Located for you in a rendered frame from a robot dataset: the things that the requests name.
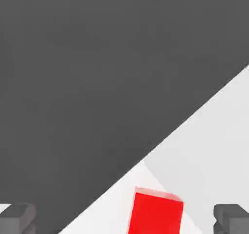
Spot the small red cube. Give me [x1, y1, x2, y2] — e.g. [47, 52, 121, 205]
[127, 186, 184, 234]

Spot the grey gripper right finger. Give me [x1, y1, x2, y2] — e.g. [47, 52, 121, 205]
[213, 203, 249, 234]

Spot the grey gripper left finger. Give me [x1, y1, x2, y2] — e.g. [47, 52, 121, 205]
[0, 203, 37, 234]

